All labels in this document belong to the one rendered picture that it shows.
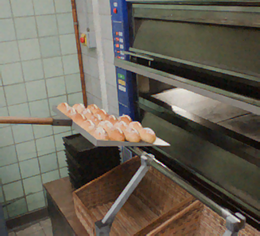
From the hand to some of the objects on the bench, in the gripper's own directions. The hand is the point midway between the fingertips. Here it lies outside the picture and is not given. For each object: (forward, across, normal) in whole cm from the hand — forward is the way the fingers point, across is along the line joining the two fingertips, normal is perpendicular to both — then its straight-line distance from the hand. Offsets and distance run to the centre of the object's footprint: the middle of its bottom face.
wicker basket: (+60, +57, -142) cm, 165 cm away
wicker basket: (+1, +57, -143) cm, 154 cm away
